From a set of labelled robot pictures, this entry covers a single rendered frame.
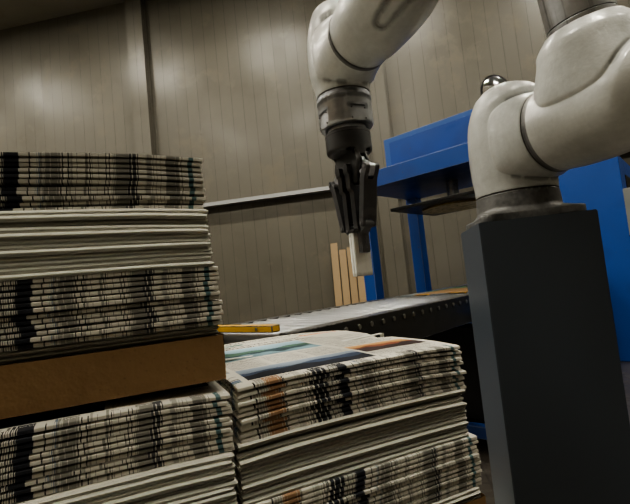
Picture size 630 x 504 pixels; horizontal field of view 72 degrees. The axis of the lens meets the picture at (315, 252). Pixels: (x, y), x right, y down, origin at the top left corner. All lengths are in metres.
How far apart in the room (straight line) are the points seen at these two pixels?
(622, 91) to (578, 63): 0.08
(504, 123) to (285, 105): 6.80
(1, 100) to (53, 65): 1.23
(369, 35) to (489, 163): 0.39
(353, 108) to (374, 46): 0.11
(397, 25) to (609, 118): 0.34
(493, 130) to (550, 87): 0.14
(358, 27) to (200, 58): 7.82
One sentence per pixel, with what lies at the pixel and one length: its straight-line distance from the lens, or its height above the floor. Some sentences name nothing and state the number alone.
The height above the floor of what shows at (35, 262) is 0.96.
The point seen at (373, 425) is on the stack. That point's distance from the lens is 0.51.
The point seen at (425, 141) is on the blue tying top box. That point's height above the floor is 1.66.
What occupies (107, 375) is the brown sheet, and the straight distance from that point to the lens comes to 0.44.
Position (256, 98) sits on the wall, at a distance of 7.77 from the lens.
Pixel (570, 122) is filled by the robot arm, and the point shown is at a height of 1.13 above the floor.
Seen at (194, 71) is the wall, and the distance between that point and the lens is 8.37.
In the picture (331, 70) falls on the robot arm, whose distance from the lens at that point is 0.72.
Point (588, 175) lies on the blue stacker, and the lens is 4.55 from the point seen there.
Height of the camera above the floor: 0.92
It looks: 4 degrees up
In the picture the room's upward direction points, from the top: 6 degrees counter-clockwise
